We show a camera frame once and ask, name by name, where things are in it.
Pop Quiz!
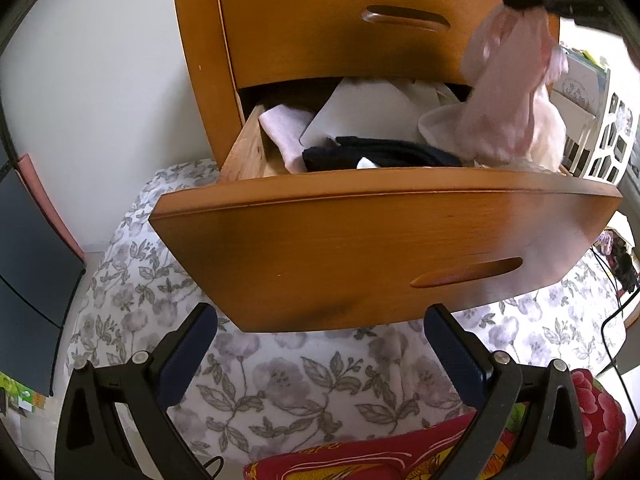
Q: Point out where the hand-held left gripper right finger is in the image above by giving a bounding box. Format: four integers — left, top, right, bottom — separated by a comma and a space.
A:
423, 303, 587, 480

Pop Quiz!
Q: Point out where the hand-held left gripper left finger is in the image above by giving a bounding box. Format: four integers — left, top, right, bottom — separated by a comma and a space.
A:
54, 302, 219, 480

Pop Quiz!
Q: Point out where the pink sheer underwear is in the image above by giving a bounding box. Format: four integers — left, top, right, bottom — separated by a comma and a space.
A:
457, 0, 571, 163

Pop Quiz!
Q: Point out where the wooden drawer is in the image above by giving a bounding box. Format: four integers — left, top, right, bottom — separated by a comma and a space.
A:
215, 0, 561, 91
149, 105, 623, 333

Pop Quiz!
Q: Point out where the black garment with white label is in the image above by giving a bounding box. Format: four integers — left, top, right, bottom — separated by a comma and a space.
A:
301, 135, 463, 173

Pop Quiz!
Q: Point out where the closed wooden drawer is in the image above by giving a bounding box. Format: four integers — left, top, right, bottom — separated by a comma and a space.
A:
215, 0, 561, 91

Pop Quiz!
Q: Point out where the white lattice basket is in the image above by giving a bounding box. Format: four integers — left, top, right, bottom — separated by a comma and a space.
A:
582, 92, 640, 181
550, 45, 612, 176

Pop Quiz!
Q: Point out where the grey floral blanket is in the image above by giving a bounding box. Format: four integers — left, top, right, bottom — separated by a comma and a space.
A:
65, 157, 628, 466

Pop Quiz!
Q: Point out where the red floral blanket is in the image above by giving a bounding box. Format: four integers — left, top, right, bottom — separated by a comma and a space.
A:
242, 367, 628, 480

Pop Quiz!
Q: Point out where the green printed package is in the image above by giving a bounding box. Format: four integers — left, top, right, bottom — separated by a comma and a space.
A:
0, 372, 48, 416

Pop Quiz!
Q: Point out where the dark cabinet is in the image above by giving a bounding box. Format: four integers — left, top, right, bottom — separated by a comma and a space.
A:
0, 160, 87, 397

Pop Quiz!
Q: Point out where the dark clothes pile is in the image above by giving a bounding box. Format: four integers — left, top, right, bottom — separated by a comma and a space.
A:
592, 230, 640, 296

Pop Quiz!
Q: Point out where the light pink folded cloth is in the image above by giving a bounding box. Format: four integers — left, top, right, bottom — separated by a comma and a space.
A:
257, 104, 328, 173

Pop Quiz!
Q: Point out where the wooden nightstand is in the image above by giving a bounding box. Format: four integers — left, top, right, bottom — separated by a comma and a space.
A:
170, 0, 566, 181

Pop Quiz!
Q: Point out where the black cable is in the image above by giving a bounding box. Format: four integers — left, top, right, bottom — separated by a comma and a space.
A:
600, 240, 640, 377
200, 455, 226, 480

